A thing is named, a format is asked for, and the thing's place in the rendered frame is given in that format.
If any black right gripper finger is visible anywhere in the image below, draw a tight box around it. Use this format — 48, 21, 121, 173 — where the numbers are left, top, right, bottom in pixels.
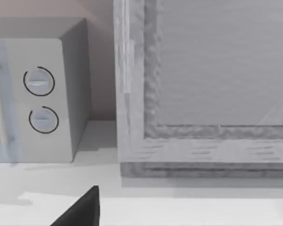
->
50, 185, 101, 226

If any grey wooden cabinet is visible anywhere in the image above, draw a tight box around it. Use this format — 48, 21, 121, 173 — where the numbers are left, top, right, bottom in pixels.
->
113, 0, 283, 178

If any pale grey microwave knob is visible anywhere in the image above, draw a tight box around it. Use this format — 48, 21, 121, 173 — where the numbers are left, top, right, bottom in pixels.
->
28, 106, 59, 134
23, 66, 56, 97

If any pale microwave oven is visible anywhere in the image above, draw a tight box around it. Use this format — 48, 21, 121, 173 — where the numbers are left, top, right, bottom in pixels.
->
0, 17, 93, 164

